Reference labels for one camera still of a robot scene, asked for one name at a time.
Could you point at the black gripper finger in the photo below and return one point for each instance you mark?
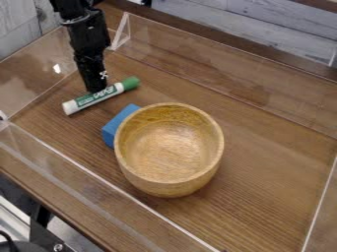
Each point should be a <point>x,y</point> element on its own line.
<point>94,74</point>

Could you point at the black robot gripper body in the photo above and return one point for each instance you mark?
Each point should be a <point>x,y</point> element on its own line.
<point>85,21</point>

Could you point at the green and white marker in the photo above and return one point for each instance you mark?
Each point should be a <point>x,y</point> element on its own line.
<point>85,101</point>

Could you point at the brown wooden bowl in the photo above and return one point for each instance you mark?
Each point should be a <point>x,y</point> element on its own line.
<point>169,147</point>

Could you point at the blue foam block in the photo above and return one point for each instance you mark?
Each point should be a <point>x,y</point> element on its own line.
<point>110,128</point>

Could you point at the clear acrylic tray wall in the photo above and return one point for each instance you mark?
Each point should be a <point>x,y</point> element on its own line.
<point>272,199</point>

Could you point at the black metal table bracket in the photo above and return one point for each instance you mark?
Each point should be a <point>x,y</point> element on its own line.
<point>41,235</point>

